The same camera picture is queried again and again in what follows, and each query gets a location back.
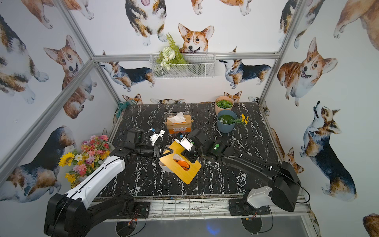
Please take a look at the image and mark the light wooden slotted lid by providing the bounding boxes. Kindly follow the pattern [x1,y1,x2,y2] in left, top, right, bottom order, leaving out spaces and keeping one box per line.
[165,114,192,126]

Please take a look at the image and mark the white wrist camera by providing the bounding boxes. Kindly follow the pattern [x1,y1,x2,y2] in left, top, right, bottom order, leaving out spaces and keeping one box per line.
[149,128,165,146]
[175,133,193,152]

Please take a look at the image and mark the pink plant pot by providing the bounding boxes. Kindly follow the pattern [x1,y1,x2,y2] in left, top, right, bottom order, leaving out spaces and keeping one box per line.
[215,96,234,114]

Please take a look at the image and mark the white rectangular tissue box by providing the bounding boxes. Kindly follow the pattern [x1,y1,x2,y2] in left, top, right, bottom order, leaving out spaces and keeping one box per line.
[159,162,173,173]

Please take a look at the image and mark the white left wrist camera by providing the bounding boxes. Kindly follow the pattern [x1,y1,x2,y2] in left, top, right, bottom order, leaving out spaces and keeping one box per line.
[149,128,165,146]

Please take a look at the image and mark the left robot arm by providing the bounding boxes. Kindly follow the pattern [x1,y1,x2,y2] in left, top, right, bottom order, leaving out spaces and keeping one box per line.
[43,128,168,237]

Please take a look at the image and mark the yellow artificial flower sprig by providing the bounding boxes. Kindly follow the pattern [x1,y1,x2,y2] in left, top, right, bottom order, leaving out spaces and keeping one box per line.
[235,114,249,126]

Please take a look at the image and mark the white wire wall basket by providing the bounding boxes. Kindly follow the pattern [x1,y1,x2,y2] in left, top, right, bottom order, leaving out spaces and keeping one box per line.
[149,53,216,79]

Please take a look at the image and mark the green cloth at corner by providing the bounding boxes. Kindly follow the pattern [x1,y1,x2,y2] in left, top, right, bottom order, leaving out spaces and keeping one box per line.
[114,100,135,119]

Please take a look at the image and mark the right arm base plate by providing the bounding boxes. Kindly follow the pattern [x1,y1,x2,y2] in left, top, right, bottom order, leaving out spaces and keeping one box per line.
[228,199,271,216]

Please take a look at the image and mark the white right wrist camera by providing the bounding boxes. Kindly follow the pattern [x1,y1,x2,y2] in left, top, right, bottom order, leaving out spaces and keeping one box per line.
[175,133,193,152]

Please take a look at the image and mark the yellow wooden slotted lid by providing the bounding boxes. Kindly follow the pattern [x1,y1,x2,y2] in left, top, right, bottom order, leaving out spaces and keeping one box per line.
[159,141,201,185]

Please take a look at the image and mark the orange tissue pack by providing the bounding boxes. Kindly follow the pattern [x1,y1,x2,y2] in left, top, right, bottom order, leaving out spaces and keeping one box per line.
[173,154,190,171]
[167,112,187,123]

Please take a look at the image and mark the clear plastic tissue box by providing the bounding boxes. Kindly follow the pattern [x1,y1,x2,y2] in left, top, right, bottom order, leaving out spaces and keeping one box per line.
[164,112,193,134]

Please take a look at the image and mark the colourful flower bouquet planter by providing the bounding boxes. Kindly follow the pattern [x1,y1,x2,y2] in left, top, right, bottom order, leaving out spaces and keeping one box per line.
[58,134,112,188]

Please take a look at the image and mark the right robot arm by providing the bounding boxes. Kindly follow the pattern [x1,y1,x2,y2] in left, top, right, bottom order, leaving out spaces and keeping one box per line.
[175,129,301,212]

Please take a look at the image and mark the white flowers with fern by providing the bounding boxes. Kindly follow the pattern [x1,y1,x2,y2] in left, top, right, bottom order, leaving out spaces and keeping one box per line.
[156,33,187,70]

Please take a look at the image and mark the blue-grey plant pot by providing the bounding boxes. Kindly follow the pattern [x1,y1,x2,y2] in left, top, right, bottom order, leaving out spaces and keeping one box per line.
[217,110,237,133]

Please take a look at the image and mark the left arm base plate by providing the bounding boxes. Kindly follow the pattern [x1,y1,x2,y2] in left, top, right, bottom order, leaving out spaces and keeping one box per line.
[117,201,151,219]

